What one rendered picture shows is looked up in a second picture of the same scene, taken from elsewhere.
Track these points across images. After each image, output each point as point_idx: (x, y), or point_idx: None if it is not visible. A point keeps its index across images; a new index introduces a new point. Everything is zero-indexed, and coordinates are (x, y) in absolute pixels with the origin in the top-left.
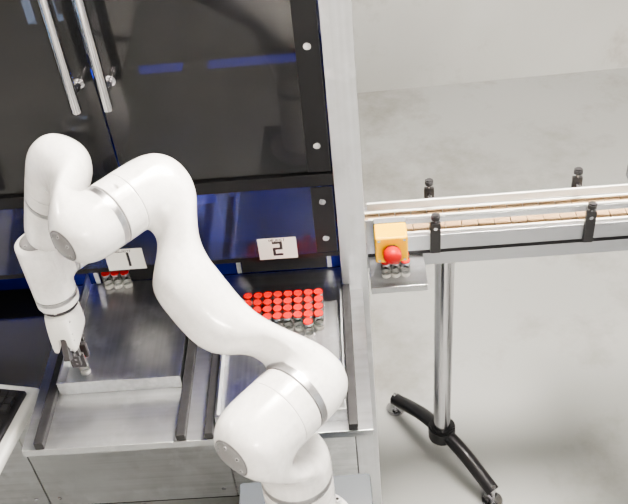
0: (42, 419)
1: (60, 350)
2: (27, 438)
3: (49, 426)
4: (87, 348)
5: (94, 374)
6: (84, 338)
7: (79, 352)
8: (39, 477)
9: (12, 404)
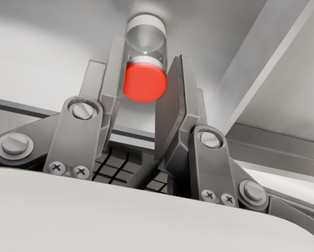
0: (301, 169)
1: (30, 113)
2: (301, 177)
3: None
4: (115, 64)
5: (171, 2)
6: (73, 100)
7: (219, 151)
8: None
9: (122, 151)
